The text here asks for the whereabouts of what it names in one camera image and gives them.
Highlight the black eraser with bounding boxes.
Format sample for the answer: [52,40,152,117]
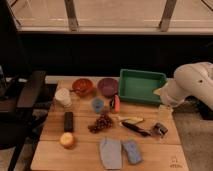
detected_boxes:
[64,112,73,132]

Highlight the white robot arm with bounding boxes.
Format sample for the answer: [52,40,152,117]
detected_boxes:
[160,62,213,121]

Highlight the small metal clip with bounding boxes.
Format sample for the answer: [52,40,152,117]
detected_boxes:
[153,123,168,137]

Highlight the green plastic tray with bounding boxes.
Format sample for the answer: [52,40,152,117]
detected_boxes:
[118,69,167,105]

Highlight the blue sponge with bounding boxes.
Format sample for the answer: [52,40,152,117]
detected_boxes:
[122,139,142,165]

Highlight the purple bowl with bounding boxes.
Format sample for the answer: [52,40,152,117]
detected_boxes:
[97,78,118,97]

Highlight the bunch of dark grapes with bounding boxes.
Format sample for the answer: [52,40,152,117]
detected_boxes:
[88,114,113,133]

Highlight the light blue cloth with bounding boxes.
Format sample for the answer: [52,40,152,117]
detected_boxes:
[99,138,122,170]

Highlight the small blue cup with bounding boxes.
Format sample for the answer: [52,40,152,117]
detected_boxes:
[92,98,104,113]

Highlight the orange bowl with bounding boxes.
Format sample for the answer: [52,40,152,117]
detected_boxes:
[72,78,93,97]

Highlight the yellow apple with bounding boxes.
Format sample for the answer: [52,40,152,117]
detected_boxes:
[60,132,75,148]

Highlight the white cup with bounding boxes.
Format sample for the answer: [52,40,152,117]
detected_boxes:
[55,88,72,107]

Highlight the black chair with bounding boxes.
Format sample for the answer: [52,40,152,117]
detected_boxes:
[0,71,46,171]

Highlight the black handled knife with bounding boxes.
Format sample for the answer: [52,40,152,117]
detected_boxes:
[121,122,151,137]

